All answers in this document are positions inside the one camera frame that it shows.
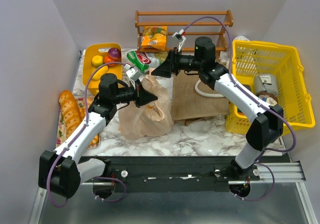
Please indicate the grey wrapped package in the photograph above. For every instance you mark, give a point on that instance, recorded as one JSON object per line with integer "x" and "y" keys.
{"x": 266, "y": 83}

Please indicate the green white Chulz chips bag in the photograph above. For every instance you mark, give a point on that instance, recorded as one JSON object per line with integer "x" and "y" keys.
{"x": 146, "y": 60}

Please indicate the yellow lemon squash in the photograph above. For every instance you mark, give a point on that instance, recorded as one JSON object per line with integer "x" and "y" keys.
{"x": 99, "y": 72}

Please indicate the yellow mesh basket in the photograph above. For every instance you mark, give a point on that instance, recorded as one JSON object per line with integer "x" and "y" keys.
{"x": 252, "y": 58}

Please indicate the green box in basket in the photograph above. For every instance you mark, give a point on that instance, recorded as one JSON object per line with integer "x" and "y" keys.
{"x": 247, "y": 87}

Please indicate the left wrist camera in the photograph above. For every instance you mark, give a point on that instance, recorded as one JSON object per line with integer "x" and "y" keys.
{"x": 132, "y": 72}

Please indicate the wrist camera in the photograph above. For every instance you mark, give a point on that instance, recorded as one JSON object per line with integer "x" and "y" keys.
{"x": 180, "y": 37}
{"x": 132, "y": 72}

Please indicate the brown labelled jar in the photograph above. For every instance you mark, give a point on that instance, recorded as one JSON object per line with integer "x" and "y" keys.
{"x": 268, "y": 98}

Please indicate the wooden shelf rack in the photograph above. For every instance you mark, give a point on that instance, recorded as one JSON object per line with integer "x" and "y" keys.
{"x": 177, "y": 20}

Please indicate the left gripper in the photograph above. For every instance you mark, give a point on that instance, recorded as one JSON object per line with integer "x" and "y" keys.
{"x": 137, "y": 94}

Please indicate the burlap tote bag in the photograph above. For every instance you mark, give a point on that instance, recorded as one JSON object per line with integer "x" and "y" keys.
{"x": 188, "y": 106}

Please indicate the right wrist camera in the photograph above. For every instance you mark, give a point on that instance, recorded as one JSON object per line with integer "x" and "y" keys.
{"x": 180, "y": 37}

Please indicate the purple onion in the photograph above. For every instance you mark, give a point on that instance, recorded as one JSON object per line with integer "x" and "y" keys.
{"x": 114, "y": 53}

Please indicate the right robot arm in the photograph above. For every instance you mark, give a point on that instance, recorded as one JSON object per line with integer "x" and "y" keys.
{"x": 266, "y": 122}

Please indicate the long baguette bread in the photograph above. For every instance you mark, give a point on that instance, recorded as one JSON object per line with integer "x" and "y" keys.
{"x": 70, "y": 111}

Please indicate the yellow round squash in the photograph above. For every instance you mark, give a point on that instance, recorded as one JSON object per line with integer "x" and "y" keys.
{"x": 97, "y": 61}

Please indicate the orange tomato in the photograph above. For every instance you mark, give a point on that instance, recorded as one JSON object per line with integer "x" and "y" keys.
{"x": 109, "y": 61}

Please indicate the yellow chips bag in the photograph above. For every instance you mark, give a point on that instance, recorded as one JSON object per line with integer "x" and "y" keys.
{"x": 154, "y": 37}

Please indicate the orange plastic grocery bag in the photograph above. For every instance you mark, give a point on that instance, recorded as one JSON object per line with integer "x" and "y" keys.
{"x": 151, "y": 120}

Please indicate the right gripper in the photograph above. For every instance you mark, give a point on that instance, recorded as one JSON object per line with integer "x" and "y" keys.
{"x": 175, "y": 62}

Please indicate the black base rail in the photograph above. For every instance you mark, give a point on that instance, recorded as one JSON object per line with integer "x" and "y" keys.
{"x": 173, "y": 174}

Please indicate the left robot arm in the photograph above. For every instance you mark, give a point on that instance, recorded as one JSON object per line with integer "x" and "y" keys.
{"x": 61, "y": 171}

